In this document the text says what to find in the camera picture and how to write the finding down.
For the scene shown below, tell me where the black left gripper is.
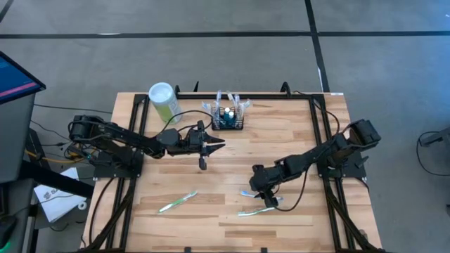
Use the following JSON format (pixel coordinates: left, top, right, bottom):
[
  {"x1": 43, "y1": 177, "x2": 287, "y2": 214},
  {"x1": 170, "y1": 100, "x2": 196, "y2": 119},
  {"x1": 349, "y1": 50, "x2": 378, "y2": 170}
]
[{"x1": 176, "y1": 120, "x2": 227, "y2": 171}]

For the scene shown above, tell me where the orange toothbrush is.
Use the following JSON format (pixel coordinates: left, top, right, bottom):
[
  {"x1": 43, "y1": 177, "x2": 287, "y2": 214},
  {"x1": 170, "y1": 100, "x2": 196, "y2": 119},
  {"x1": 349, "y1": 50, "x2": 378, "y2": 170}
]
[{"x1": 234, "y1": 93, "x2": 243, "y2": 119}]

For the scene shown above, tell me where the green white wipes canister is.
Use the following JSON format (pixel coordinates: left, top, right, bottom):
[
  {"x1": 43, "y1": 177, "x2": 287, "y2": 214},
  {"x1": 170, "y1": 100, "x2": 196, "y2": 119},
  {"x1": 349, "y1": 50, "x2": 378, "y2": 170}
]
[{"x1": 148, "y1": 82, "x2": 183, "y2": 125}]

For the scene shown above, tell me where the black stand beam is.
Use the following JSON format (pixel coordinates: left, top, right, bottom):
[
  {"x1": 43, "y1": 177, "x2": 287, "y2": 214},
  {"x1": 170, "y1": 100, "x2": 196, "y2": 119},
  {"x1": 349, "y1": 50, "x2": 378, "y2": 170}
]
[{"x1": 19, "y1": 160, "x2": 95, "y2": 200}]

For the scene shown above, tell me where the white paper box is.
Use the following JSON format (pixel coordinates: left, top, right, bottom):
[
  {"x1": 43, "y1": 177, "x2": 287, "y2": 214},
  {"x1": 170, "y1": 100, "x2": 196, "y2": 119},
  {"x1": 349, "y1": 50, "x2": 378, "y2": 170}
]
[{"x1": 33, "y1": 167, "x2": 88, "y2": 223}]

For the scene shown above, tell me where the grey stand foot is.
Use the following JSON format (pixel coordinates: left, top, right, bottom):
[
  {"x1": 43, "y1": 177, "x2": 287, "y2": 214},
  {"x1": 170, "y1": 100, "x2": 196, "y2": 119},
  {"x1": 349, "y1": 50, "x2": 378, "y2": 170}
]
[{"x1": 420, "y1": 126, "x2": 450, "y2": 147}]

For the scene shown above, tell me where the blue screen monitor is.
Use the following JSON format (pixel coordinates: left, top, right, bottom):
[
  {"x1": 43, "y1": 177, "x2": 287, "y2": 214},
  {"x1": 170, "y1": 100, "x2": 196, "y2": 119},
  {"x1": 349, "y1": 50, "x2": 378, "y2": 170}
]
[{"x1": 0, "y1": 51, "x2": 47, "y2": 105}]

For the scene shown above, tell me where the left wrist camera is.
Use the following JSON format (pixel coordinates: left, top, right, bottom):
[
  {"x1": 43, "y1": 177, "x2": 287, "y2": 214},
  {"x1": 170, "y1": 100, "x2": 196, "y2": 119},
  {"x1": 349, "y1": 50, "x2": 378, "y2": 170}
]
[{"x1": 188, "y1": 130, "x2": 202, "y2": 149}]

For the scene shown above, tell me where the black wire basket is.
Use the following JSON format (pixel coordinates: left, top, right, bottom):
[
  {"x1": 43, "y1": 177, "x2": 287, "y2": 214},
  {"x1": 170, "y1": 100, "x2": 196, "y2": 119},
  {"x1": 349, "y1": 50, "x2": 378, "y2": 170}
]
[{"x1": 210, "y1": 107, "x2": 245, "y2": 131}]

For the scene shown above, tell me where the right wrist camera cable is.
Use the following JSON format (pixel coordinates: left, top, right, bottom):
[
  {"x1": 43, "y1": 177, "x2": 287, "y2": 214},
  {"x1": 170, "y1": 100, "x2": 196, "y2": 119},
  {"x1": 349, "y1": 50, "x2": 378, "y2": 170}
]
[{"x1": 273, "y1": 164, "x2": 311, "y2": 212}]

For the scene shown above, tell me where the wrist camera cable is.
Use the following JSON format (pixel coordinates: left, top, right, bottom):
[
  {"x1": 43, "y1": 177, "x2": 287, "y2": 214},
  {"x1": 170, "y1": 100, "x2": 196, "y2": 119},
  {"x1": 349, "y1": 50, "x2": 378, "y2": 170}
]
[
  {"x1": 154, "y1": 110, "x2": 214, "y2": 138},
  {"x1": 273, "y1": 164, "x2": 311, "y2": 212}
]

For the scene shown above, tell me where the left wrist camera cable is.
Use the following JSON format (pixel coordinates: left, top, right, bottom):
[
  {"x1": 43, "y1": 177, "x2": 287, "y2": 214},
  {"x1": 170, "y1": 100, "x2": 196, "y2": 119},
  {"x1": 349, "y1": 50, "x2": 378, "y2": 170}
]
[{"x1": 154, "y1": 110, "x2": 214, "y2": 138}]

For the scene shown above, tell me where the black aluminium table frame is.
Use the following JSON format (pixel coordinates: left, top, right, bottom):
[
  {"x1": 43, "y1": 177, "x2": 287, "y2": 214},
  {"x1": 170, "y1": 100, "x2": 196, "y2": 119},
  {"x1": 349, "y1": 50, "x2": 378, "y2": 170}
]
[{"x1": 79, "y1": 91, "x2": 387, "y2": 253}]

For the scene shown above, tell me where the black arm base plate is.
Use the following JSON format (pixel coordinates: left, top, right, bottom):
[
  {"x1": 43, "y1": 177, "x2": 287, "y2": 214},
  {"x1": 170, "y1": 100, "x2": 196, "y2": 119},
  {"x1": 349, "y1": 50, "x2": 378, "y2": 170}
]
[
  {"x1": 316, "y1": 150, "x2": 366, "y2": 179},
  {"x1": 94, "y1": 150, "x2": 144, "y2": 179}
]

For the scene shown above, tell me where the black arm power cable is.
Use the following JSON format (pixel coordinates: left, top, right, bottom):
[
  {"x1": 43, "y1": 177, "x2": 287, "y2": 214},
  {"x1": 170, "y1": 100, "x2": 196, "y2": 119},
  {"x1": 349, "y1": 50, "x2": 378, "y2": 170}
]
[{"x1": 292, "y1": 90, "x2": 341, "y2": 136}]

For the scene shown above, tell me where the black under-table cable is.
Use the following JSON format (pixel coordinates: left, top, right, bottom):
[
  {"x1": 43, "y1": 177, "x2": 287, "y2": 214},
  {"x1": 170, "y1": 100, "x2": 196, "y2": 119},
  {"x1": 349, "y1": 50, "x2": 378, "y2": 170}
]
[{"x1": 88, "y1": 176, "x2": 117, "y2": 247}]

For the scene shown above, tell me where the black looped floor cable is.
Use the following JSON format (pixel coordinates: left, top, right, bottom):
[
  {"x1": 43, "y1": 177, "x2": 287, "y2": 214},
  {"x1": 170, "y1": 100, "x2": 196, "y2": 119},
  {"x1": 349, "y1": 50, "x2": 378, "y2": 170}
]
[{"x1": 416, "y1": 131, "x2": 450, "y2": 177}]

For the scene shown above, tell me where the yellow cable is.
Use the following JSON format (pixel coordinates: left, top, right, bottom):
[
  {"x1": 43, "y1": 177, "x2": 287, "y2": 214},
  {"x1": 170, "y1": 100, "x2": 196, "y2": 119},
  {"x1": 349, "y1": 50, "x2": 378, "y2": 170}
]
[{"x1": 24, "y1": 147, "x2": 96, "y2": 165}]

